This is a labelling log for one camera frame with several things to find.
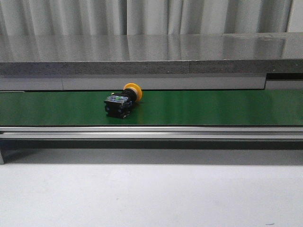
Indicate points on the yellow mushroom push button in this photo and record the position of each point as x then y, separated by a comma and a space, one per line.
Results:
119, 105

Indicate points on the green conveyor belt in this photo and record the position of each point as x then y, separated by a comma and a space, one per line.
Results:
175, 107

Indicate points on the grey stone slab table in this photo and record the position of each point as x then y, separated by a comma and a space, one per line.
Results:
151, 54

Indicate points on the grey conveyor support leg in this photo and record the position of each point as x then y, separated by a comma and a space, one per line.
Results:
1, 155

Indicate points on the grey pleated curtain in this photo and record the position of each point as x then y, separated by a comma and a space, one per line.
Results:
142, 17

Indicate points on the grey rear conveyor rail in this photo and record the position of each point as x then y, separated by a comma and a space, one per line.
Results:
204, 81

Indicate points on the aluminium front conveyor rail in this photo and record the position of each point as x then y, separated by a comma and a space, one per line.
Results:
153, 132

